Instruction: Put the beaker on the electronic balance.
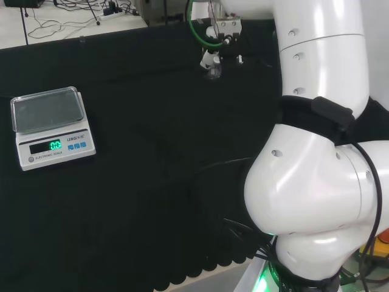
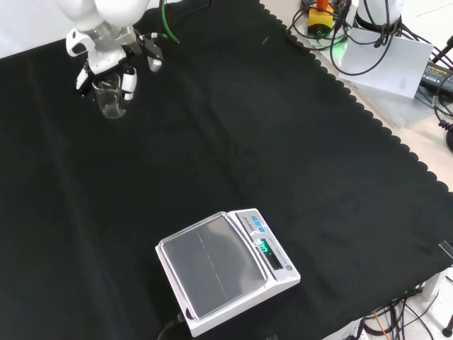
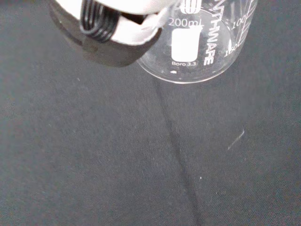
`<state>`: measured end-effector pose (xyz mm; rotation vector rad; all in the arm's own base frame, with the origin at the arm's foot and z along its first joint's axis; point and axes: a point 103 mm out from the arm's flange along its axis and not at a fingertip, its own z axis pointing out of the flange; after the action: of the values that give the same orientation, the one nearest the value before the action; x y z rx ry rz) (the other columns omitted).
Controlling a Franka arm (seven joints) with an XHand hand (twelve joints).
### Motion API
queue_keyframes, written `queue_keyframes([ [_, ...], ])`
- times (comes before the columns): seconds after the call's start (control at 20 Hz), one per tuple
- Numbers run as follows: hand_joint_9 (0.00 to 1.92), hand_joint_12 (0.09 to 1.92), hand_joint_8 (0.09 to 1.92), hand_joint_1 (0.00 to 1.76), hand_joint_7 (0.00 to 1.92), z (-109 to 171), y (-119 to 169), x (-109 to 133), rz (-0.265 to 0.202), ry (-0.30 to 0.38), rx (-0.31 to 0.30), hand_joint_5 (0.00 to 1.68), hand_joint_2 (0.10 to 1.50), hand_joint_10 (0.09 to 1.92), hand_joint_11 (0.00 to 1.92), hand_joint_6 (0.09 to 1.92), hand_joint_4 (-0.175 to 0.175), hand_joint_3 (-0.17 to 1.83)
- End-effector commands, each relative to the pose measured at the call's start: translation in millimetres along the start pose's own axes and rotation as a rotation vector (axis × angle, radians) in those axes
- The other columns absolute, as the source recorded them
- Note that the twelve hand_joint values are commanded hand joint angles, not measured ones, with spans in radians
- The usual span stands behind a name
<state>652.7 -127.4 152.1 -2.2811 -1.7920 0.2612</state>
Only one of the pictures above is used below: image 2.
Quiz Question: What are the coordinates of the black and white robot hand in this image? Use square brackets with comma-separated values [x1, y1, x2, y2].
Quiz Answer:
[64, 25, 165, 101]

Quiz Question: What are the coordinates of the clear glass beaker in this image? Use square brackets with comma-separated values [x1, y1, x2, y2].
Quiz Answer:
[91, 73, 127, 120]

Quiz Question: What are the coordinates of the white electronic balance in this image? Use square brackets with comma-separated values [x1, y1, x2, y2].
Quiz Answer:
[154, 208, 302, 338]

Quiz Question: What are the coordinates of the black bench cloth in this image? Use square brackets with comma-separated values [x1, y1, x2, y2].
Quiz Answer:
[0, 0, 453, 340]

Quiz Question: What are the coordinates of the yellow stop button box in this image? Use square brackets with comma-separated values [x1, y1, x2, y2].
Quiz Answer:
[306, 0, 336, 40]

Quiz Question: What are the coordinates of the white paper sheet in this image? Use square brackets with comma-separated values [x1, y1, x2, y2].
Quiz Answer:
[338, 27, 435, 99]

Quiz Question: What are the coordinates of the black power adapter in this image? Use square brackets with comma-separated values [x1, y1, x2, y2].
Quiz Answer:
[418, 60, 453, 96]

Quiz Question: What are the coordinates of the green cable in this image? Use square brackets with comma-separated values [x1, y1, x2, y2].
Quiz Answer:
[159, 0, 180, 45]

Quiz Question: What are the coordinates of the black balance power cable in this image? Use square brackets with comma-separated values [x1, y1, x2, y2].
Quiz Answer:
[156, 312, 186, 340]

